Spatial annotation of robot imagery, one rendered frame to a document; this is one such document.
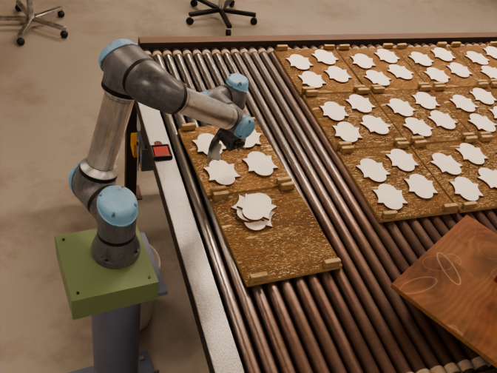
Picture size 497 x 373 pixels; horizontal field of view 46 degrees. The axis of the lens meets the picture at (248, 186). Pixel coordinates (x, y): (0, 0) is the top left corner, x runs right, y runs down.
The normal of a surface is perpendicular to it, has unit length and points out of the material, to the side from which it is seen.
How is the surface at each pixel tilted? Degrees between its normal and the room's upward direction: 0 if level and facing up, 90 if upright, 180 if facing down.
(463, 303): 0
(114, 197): 9
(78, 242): 2
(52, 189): 0
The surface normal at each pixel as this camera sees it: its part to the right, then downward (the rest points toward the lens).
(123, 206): 0.26, -0.65
